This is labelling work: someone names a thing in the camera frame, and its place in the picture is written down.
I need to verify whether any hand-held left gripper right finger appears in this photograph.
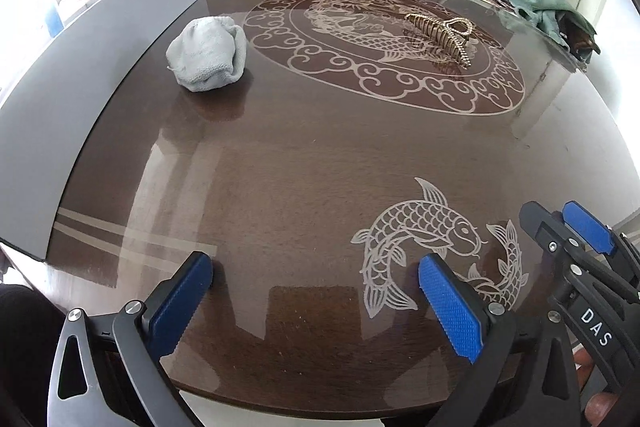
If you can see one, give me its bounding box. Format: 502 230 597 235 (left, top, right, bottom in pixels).
419 253 581 427

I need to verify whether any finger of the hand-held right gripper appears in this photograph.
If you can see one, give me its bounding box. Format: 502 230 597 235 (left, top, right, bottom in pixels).
519 202 588 265
562 201 640 280

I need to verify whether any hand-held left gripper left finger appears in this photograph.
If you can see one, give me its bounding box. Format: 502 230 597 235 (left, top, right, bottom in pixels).
47 251 215 427

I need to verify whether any gold hair claw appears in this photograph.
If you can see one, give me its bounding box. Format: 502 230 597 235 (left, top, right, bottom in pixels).
404 13 476 68

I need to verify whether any white container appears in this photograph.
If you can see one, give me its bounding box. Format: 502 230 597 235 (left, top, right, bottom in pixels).
0 0 202 263

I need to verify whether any light grey sock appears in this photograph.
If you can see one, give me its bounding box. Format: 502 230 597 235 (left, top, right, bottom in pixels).
166 16 247 92

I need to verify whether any dark brown bag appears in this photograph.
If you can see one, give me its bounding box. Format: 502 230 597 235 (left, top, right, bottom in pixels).
555 9 601 58

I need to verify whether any green cloth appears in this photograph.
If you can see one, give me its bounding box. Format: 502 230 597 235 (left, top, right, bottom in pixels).
501 0 581 42

